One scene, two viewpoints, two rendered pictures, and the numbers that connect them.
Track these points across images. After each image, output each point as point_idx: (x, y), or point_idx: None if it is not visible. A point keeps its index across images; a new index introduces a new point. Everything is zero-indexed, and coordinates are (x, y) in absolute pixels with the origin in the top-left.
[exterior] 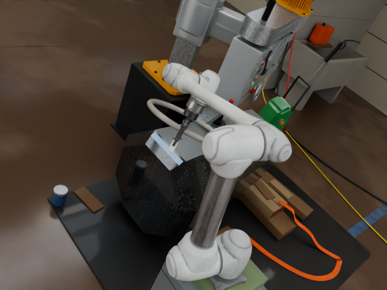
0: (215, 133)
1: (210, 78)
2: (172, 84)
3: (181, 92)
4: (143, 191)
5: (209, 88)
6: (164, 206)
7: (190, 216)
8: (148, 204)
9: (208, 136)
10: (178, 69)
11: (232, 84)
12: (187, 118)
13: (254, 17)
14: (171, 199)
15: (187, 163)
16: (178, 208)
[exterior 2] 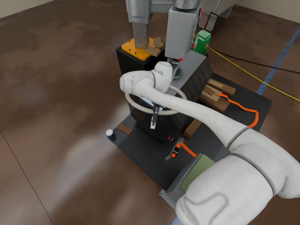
0: (201, 212)
1: (163, 71)
2: (132, 93)
3: (143, 97)
4: (147, 123)
5: (165, 80)
6: (161, 130)
7: (176, 132)
8: (152, 128)
9: (192, 212)
10: (131, 81)
11: (178, 47)
12: (156, 106)
13: None
14: (163, 127)
15: (165, 108)
16: (168, 132)
